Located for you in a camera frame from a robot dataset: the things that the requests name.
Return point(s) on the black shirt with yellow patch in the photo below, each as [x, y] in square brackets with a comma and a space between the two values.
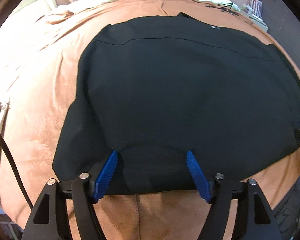
[153, 88]

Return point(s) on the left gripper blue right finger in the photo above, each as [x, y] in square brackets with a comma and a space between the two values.
[202, 184]

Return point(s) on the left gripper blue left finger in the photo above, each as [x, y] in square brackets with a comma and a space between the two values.
[101, 175]

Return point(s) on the white storage box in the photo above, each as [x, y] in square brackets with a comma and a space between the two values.
[253, 9]

